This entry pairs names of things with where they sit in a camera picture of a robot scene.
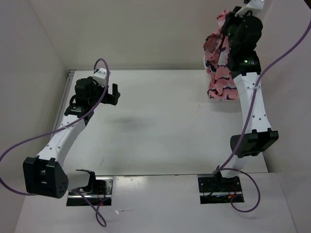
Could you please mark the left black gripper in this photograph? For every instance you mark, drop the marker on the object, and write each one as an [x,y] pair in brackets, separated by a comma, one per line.
[110,98]

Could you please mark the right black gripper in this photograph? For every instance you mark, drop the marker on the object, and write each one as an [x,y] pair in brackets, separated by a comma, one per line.
[230,17]

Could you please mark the pink shark print shorts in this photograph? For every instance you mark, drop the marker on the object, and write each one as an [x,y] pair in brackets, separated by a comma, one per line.
[216,53]

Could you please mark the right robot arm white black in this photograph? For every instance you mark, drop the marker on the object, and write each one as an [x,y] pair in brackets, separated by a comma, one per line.
[257,133]

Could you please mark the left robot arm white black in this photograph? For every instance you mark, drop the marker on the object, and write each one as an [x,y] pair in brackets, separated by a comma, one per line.
[44,174]

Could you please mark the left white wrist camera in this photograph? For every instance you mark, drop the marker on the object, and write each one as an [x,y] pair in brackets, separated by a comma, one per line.
[99,76]

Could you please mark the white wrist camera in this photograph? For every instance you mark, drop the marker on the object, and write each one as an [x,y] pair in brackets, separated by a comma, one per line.
[255,6]
[99,76]

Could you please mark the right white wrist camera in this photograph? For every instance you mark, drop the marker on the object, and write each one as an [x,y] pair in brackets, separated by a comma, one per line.
[255,6]

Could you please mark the aluminium table edge rail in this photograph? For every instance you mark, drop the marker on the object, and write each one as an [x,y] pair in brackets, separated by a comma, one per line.
[64,98]

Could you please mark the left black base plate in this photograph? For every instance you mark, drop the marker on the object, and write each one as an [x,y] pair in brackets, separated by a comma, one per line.
[101,187]

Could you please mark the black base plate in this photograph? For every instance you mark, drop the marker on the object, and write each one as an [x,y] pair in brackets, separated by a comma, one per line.
[208,184]
[101,187]

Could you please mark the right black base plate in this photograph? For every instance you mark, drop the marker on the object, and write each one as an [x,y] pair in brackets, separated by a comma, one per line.
[208,184]

